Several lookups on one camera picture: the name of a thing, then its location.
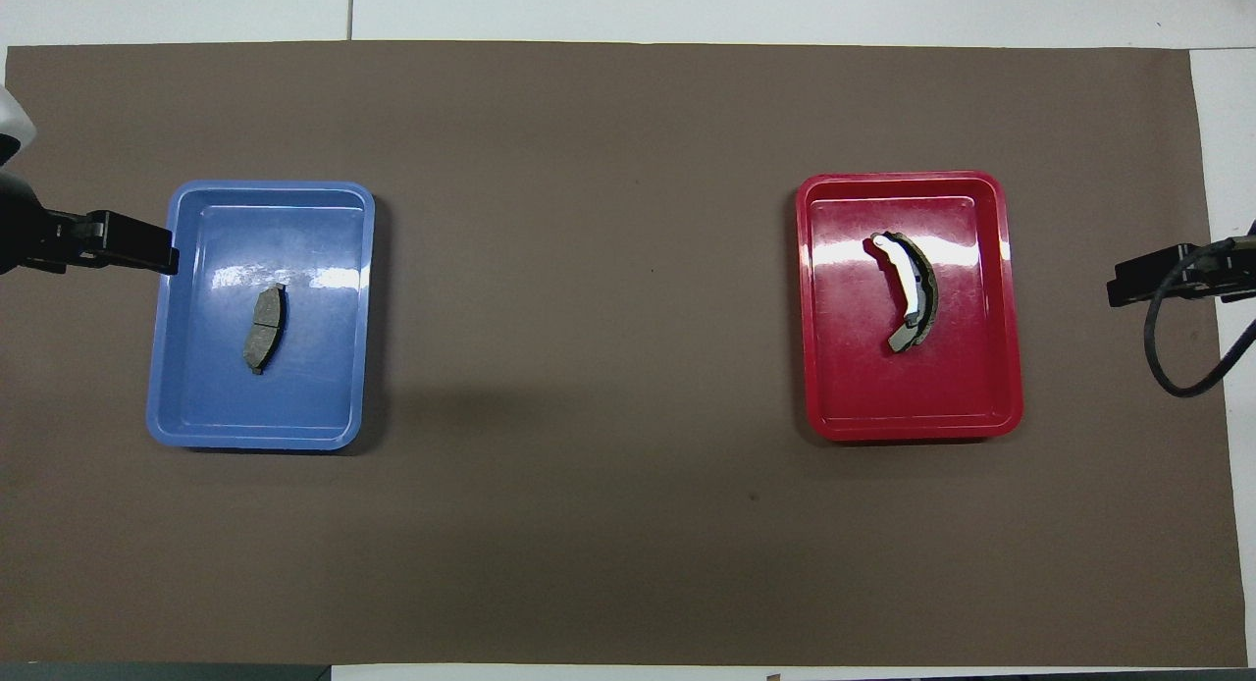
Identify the grey brake pad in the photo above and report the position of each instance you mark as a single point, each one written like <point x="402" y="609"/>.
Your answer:
<point x="263" y="333"/>

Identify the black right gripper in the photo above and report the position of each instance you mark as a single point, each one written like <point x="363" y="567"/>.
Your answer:
<point x="1238" y="274"/>

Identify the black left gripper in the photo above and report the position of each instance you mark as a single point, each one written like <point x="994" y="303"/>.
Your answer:
<point x="25" y="235"/>

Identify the brown table mat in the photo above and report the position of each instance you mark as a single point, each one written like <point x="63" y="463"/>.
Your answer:
<point x="628" y="524"/>

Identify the blue plastic tray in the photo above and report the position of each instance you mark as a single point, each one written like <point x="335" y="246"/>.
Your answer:
<point x="216" y="406"/>

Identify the red plastic tray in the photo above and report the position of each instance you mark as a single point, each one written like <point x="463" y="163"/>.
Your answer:
<point x="854" y="387"/>

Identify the curved brake shoe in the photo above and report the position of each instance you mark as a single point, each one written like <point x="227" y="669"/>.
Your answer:
<point x="920" y="293"/>

